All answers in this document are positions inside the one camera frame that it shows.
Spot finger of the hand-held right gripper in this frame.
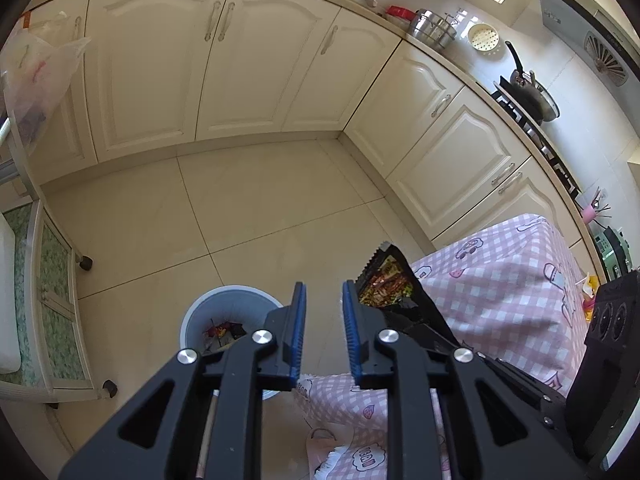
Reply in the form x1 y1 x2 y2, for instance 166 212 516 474
397 321 571 443

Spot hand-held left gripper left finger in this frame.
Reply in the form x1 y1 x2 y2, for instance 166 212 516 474
57 281 307 480

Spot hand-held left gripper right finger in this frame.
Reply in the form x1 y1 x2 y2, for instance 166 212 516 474
341 281 590 480

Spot orange patterned snack packet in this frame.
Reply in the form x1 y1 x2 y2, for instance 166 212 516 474
579 273 599 322

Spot black snack packet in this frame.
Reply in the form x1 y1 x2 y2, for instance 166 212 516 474
353 241 457 347

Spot grey round trash bin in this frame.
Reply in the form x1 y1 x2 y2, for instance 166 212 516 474
179 285 287 402

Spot red wrappers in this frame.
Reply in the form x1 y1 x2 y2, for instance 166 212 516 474
201 316 247 352

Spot pink checkered tablecloth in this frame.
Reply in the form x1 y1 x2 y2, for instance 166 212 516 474
294 213 597 480

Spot green box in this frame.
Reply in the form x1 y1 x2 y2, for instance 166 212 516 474
589 224 634 282

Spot pink cup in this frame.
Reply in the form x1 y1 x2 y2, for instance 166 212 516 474
579 186 612 224

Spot black gas stove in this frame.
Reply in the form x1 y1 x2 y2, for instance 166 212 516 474
491 81 584 199

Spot green patterned rolling cart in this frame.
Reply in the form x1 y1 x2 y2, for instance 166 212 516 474
0 199 119 407

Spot cream lower kitchen cabinets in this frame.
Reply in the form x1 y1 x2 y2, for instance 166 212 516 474
19 0 603 273

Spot black wok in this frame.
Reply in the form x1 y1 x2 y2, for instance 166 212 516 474
494 40 561 124

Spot steel pot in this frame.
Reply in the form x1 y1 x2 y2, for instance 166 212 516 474
406 7 459 52

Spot yellow round steamer plate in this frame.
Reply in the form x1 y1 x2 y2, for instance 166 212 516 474
467 22 502 55

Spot silver range hood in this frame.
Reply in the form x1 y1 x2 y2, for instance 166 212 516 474
536 0 640 89

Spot red bowl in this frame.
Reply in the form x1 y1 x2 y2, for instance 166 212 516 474
384 4 419 24

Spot translucent plastic bag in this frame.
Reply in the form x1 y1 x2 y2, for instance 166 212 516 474
0 11 94 157

